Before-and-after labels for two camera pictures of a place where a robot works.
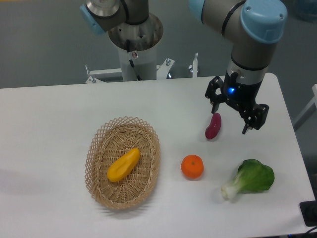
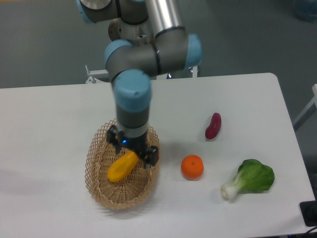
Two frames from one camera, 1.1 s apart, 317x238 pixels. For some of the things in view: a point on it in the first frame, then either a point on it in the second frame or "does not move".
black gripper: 242,95 → 139,144
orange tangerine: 192,166 does not move
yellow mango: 121,167 does not move
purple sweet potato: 214,127 does not move
